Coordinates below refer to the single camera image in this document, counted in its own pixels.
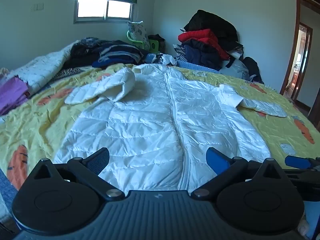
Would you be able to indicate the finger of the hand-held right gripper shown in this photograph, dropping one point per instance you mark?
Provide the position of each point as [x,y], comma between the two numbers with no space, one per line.
[297,161]
[306,175]

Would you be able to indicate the white puffer jacket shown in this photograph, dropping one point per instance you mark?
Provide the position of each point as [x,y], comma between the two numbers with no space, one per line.
[150,117]

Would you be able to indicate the wall light switch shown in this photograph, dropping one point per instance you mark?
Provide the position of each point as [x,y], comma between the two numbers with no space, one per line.
[37,7]

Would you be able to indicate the light blue blanket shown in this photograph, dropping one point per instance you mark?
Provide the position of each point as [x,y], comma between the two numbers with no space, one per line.
[195,67]

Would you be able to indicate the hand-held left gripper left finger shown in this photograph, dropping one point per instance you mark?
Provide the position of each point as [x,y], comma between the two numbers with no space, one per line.
[100,160]

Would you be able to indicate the navy striped sweater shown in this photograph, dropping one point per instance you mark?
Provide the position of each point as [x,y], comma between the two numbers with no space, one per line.
[117,53]

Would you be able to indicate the purple cloth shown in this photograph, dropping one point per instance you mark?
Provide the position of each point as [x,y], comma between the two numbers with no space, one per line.
[12,92]

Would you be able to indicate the yellow carrot-print bedsheet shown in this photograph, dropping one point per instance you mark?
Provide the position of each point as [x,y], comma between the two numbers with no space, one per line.
[275,130]

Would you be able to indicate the black jacket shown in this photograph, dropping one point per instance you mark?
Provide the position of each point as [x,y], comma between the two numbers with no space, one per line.
[212,22]

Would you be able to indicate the grey bag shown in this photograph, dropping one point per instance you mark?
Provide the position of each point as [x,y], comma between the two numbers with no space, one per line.
[237,68]

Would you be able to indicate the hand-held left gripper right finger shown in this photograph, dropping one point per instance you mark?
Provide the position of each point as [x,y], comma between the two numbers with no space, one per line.
[217,161]

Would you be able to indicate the window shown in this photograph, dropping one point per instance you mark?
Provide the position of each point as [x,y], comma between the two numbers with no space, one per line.
[92,7]

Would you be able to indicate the black-white striped cloth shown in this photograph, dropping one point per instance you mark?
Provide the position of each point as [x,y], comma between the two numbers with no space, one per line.
[68,72]

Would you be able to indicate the leaf-print cushion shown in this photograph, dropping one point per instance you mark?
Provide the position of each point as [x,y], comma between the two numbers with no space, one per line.
[137,33]

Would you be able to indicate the checkered cloth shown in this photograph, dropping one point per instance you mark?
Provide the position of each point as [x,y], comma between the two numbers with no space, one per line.
[179,52]

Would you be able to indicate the navy puffer jacket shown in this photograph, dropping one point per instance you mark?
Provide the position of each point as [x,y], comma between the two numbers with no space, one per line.
[202,55]

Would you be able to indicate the red puffer jacket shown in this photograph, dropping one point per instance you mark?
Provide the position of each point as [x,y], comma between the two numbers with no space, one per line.
[200,36]

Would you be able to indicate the black backpack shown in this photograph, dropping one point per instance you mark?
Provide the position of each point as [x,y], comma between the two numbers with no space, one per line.
[252,68]

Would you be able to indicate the black fuzzy garment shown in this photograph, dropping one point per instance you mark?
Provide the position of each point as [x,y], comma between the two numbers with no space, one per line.
[83,46]

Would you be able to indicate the wooden door frame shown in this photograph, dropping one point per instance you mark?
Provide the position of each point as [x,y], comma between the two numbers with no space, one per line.
[295,55]

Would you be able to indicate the white crumpled cloth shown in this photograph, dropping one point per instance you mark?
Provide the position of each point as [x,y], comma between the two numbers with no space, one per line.
[167,58]

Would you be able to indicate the green plastic chair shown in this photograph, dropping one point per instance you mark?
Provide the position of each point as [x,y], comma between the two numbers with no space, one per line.
[154,46]

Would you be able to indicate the white patterned quilt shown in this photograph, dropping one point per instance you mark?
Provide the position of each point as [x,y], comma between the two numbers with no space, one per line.
[42,65]

